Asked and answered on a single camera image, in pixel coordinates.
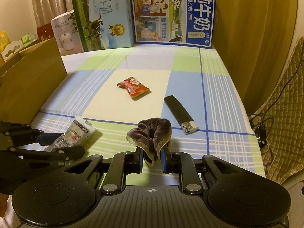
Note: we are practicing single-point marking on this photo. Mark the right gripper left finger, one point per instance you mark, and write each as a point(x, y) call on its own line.
point(118, 167)

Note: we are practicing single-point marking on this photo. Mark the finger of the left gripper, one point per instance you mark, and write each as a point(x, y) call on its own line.
point(22, 134)
point(58, 154)

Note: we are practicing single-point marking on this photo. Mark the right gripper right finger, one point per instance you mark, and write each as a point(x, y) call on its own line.
point(182, 164)

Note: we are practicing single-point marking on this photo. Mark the clear snack packet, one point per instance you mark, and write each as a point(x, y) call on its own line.
point(76, 134)

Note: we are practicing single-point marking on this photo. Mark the purple velvet scrunchie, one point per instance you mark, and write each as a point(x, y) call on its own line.
point(151, 136)

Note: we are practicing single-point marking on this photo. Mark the black lighter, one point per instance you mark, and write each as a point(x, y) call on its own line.
point(184, 119)

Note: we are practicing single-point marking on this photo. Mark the brown cardboard box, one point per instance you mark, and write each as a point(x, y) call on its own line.
point(28, 79)

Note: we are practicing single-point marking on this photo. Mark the red snack packet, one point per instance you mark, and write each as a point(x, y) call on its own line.
point(133, 87)

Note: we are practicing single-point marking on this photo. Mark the checkered bed sheet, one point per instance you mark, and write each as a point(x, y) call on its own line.
point(196, 77)

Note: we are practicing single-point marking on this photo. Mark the brown cardboard carton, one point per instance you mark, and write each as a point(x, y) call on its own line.
point(12, 49)

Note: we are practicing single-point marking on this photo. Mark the yellow plastic bag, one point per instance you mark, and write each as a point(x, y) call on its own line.
point(4, 40)

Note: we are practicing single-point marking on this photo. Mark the green tissue packs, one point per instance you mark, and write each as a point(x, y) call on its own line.
point(29, 39)

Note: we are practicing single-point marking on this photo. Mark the red gift box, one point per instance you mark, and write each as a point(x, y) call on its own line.
point(45, 32)

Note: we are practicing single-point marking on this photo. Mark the white humidifier box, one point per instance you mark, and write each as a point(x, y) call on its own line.
point(66, 34)

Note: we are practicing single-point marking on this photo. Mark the green milk carton box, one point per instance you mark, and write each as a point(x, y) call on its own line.
point(104, 24)

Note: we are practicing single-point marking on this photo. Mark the blue milk carton box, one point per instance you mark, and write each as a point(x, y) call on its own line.
point(174, 22)

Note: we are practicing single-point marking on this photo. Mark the golden yellow curtain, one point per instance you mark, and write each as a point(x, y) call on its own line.
point(253, 38)

